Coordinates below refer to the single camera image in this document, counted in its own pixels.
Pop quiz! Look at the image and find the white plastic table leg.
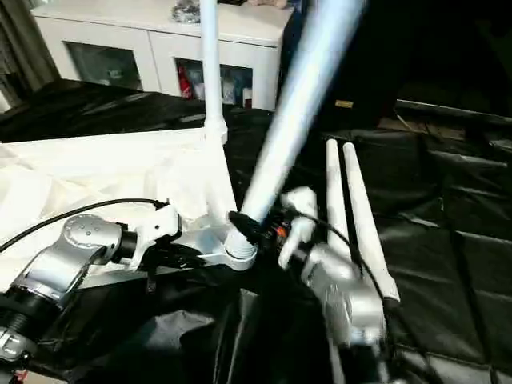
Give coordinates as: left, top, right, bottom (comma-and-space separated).
222, 0, 369, 270
200, 0, 230, 145
342, 142, 401, 303
326, 140, 353, 257

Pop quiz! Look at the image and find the white plastic table top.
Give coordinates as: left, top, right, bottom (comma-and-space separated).
0, 128, 262, 293

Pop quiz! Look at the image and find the black mat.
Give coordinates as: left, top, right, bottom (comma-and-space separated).
0, 78, 512, 384

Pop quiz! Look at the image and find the white glass-door cabinet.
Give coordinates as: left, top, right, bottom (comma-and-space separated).
32, 0, 293, 109

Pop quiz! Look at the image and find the dark grey bar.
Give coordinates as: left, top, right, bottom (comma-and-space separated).
396, 99, 512, 126

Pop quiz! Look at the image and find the shiny silver ornament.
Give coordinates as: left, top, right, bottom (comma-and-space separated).
170, 0, 202, 23

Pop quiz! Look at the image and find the grey metal rack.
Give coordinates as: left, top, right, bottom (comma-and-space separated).
0, 0, 49, 105

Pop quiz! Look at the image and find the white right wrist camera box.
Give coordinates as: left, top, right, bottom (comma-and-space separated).
276, 188, 321, 270

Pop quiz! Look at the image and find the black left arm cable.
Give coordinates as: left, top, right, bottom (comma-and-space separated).
0, 198, 165, 254

